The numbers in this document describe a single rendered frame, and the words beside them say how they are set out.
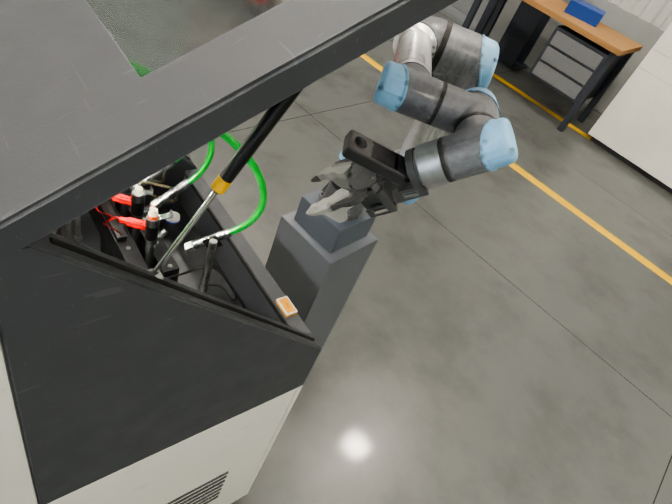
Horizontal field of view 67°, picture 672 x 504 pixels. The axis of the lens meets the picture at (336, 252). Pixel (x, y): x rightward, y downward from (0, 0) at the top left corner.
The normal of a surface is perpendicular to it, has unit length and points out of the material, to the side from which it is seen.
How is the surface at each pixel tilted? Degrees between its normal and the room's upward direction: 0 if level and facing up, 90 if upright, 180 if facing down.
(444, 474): 0
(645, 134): 90
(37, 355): 90
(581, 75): 90
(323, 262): 90
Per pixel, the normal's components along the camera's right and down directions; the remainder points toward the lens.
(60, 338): 0.55, 0.69
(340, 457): 0.31, -0.68
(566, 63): -0.67, 0.33
